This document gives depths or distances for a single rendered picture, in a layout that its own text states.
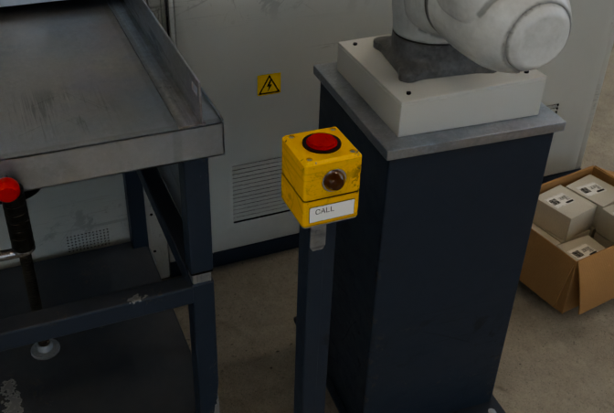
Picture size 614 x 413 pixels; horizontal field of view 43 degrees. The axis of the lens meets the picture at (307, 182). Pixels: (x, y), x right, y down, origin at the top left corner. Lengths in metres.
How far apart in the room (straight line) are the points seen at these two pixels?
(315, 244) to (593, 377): 1.14
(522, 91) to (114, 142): 0.70
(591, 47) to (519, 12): 1.35
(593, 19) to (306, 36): 0.90
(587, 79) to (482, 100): 1.17
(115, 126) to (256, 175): 0.95
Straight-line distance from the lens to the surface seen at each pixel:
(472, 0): 1.14
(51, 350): 1.77
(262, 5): 1.84
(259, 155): 2.02
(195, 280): 1.33
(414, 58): 1.38
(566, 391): 2.00
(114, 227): 2.04
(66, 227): 2.01
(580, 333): 2.15
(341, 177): 0.96
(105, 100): 1.23
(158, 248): 2.11
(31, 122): 1.19
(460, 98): 1.34
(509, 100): 1.40
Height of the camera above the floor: 1.40
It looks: 33 degrees down
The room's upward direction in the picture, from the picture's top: 2 degrees clockwise
